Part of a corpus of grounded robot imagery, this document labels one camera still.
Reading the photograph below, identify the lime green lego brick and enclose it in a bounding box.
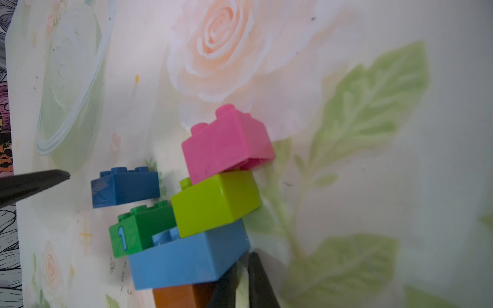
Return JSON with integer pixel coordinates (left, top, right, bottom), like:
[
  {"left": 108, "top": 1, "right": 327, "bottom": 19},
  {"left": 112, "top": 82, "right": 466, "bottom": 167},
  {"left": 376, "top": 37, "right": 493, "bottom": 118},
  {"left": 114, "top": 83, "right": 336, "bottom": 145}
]
[{"left": 171, "top": 171, "right": 262, "bottom": 238}]

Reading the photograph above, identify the small blue lego brick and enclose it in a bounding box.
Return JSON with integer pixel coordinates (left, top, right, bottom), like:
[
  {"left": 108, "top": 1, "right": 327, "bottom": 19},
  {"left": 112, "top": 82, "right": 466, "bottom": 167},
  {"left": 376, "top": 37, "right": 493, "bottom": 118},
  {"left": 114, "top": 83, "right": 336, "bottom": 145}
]
[{"left": 91, "top": 166, "right": 160, "bottom": 209}]

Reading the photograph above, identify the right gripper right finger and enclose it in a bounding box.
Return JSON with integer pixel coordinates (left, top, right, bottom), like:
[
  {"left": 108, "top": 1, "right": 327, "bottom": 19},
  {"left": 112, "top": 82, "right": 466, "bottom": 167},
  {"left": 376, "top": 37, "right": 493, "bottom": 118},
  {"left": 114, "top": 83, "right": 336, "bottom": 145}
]
[{"left": 247, "top": 252, "right": 281, "bottom": 308}]

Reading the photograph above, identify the brown lego brick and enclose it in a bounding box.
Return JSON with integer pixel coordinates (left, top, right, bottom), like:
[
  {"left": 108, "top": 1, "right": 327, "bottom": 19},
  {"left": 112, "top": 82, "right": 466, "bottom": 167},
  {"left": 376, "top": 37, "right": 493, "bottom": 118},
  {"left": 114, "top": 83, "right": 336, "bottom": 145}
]
[{"left": 152, "top": 282, "right": 216, "bottom": 308}]

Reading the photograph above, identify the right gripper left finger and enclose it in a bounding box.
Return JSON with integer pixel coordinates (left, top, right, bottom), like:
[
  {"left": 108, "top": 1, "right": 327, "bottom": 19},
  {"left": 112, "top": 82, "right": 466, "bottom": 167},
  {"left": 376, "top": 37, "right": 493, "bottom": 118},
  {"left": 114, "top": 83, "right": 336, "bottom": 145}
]
[{"left": 207, "top": 264, "right": 238, "bottom": 308}]

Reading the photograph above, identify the blue long lego brick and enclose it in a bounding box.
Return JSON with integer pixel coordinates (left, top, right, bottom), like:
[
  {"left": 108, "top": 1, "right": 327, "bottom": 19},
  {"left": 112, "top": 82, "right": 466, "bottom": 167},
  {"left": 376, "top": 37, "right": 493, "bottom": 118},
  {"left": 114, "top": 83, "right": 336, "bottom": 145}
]
[{"left": 129, "top": 219, "right": 250, "bottom": 290}]

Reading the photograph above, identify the pink lego brick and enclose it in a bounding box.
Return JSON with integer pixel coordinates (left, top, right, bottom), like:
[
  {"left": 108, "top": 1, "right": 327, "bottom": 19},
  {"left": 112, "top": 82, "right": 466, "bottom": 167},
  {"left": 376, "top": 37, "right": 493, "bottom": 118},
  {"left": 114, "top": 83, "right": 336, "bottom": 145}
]
[{"left": 182, "top": 104, "right": 276, "bottom": 185}]

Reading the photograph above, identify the dark green lego brick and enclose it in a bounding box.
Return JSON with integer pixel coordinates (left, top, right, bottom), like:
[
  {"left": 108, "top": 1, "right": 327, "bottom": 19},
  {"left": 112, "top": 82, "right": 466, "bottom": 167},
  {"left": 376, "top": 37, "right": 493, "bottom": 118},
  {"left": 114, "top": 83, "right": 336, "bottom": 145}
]
[{"left": 109, "top": 200, "right": 177, "bottom": 259}]

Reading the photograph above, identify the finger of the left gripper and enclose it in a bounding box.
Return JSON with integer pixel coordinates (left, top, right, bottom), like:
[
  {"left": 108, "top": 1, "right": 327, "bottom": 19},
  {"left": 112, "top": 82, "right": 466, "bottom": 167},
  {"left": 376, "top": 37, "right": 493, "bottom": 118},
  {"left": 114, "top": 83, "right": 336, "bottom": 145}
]
[{"left": 1, "top": 169, "right": 71, "bottom": 208}]

